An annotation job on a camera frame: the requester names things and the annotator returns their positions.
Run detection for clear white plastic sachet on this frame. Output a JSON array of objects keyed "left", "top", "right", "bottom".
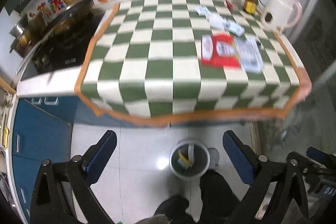
[{"left": 224, "top": 19, "right": 245, "bottom": 37}]

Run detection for white foam wrap packet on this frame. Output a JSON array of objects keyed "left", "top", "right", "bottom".
[{"left": 207, "top": 14, "right": 228, "bottom": 30}]

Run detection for silver medicine sachet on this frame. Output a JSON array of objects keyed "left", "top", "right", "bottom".
[{"left": 194, "top": 6, "right": 211, "bottom": 16}]

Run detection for white round trash bin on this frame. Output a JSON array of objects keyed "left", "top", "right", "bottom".
[{"left": 169, "top": 139, "right": 210, "bottom": 180}]

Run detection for blue kitchen cabinet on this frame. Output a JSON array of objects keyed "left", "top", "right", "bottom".
[{"left": 12, "top": 96, "right": 136, "bottom": 220}]

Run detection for person's black trouser legs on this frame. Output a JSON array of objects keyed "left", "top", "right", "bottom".
[{"left": 154, "top": 169, "right": 240, "bottom": 223}]

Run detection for left grey slipper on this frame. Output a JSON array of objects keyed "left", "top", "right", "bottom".
[{"left": 209, "top": 147, "right": 220, "bottom": 170}]

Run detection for red flat package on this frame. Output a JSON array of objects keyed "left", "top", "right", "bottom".
[{"left": 201, "top": 33, "right": 240, "bottom": 68}]

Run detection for green white checkered tablecloth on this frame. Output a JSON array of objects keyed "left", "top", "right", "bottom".
[{"left": 74, "top": 0, "right": 311, "bottom": 126}]

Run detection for white electric kettle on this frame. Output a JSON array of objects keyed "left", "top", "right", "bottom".
[{"left": 260, "top": 0, "right": 302, "bottom": 32}]

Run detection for black gas stove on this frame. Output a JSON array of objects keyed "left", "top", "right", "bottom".
[{"left": 19, "top": 9, "right": 105, "bottom": 80}]

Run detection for steel pot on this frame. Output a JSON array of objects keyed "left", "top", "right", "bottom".
[{"left": 9, "top": 14, "right": 39, "bottom": 58}]

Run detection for small red sauce packet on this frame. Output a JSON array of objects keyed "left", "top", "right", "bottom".
[{"left": 225, "top": 0, "right": 234, "bottom": 11}]

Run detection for black wok pan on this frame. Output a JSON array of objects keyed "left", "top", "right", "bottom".
[{"left": 15, "top": 0, "right": 94, "bottom": 76}]

